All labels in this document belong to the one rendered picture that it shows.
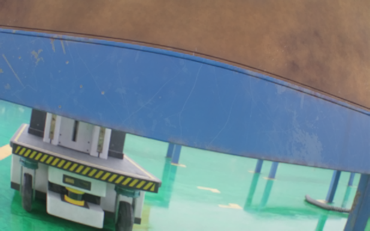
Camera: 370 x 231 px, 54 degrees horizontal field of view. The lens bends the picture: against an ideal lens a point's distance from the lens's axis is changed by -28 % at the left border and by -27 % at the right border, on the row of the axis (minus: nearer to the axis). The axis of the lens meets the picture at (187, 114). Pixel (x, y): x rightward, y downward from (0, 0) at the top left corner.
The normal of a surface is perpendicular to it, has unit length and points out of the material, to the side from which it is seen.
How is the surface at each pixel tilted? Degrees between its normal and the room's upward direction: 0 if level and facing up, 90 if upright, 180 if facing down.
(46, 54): 90
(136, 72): 90
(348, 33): 90
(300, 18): 90
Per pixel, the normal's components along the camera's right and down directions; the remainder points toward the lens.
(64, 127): 0.32, 0.06
